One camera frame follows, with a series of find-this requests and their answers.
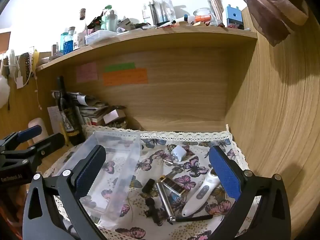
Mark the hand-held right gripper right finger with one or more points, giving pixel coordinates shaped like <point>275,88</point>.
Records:
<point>222,173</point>

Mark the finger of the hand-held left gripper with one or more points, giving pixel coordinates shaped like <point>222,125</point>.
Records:
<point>51,141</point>
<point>30,131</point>

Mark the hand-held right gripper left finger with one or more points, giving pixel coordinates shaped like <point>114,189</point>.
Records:
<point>90,173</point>

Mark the white handheld massager device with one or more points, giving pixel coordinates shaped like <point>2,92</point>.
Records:
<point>200,192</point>

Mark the clear plastic storage container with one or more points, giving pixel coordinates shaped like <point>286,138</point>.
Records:
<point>120,160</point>

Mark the silver metal cylinder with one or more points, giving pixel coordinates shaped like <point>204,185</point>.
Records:
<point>163,200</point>

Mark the black clip-on microphone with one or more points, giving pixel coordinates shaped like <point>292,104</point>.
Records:
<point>155,213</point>

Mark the beige cylindrical roll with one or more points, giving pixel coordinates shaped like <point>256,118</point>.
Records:
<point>37,125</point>

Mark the white paper note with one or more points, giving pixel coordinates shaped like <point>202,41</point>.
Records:
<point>53,118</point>

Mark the butterfly print lace tablecloth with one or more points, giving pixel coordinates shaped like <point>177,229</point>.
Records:
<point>200,160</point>

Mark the dark wine bottle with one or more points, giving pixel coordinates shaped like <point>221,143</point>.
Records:
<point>68,120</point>

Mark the orange cloth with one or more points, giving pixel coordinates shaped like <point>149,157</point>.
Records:
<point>10,205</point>

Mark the white fluffy ball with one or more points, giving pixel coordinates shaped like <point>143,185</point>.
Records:
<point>3,91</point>

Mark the white charger adapter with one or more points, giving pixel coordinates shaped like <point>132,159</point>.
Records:
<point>178,153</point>

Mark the black and gold lighter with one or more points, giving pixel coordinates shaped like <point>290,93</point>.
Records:
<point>172,185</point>

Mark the stack of magazines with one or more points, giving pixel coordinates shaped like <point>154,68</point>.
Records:
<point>92,108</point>

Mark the small white cardboard box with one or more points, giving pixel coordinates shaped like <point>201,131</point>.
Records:
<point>112,116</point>

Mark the pink sticky note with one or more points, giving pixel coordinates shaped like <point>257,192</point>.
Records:
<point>86,72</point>

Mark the blue glass bottle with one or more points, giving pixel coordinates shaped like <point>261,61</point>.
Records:
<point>67,43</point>

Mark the orange sticky note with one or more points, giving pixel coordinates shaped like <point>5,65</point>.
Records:
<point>125,77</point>

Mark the green sticky note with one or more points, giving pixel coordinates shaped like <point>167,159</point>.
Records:
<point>120,66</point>

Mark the white printed mug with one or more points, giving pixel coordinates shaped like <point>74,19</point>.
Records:
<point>80,40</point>

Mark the clear lidded plastic box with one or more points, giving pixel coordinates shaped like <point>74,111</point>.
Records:
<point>100,36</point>

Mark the small brown bottle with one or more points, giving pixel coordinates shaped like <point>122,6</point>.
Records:
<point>82,13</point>

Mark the green glass bottle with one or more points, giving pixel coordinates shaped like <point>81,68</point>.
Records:
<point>108,18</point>

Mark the silver stapler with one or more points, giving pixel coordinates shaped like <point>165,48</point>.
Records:
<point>126,23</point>

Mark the wooden shelf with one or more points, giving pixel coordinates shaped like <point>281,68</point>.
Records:
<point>175,33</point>

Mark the orange tube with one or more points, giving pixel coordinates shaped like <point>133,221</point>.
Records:
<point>203,18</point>

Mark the blue and white box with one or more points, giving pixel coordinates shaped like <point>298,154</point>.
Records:
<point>233,16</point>

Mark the round glass jar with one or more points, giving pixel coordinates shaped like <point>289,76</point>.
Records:
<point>201,12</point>

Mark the clear jar of sticks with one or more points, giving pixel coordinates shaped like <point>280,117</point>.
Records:
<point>216,8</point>

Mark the clear acrylic organizer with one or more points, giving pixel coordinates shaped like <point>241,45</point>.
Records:
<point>161,7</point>

